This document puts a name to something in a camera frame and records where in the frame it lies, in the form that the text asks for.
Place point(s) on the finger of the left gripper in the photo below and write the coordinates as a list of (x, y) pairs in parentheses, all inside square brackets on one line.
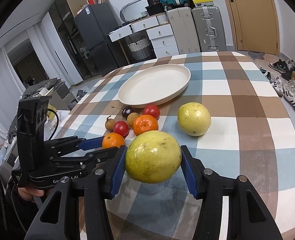
[(87, 143), (91, 158)]

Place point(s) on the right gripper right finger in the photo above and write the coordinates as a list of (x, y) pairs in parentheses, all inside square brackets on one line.
[(248, 216)]

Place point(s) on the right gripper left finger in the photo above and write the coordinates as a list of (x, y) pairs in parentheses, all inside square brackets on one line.
[(58, 217)]

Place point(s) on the orange mandarin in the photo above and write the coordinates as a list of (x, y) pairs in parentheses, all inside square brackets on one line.
[(113, 140), (144, 123)]

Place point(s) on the brown longan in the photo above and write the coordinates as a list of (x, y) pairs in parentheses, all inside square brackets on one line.
[(131, 118), (109, 124)]

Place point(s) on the red cherry tomato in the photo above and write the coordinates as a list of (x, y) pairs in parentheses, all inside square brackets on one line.
[(152, 110), (121, 128)]

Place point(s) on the dark cherry with stem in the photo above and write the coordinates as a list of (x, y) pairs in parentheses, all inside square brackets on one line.
[(125, 112)]

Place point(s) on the large yellow guava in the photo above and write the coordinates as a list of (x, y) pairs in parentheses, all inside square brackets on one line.
[(153, 157)]

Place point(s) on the person left hand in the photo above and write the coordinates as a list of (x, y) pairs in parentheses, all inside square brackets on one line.
[(28, 193)]

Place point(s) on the cream round plate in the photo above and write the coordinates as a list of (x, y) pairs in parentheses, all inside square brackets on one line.
[(155, 85)]

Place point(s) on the checkered tablecloth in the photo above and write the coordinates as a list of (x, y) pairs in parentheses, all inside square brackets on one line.
[(250, 134)]

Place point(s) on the black refrigerator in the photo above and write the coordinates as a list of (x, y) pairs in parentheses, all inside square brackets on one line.
[(94, 24)]

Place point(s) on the woven laundry basket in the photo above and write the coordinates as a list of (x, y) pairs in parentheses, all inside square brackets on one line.
[(140, 49)]

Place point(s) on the white drawer desk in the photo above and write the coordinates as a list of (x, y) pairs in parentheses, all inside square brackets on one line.
[(159, 32)]

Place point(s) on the beige suitcase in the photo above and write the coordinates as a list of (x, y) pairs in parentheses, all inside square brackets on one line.
[(184, 30)]

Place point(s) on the silver aluminium suitcase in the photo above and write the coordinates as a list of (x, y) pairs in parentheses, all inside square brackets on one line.
[(210, 29)]

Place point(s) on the yellow black box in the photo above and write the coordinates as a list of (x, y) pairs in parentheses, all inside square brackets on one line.
[(201, 3)]

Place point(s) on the wooden door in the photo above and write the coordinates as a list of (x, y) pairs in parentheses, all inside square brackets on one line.
[(254, 25)]

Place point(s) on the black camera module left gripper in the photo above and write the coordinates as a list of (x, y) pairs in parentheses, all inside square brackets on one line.
[(32, 115)]

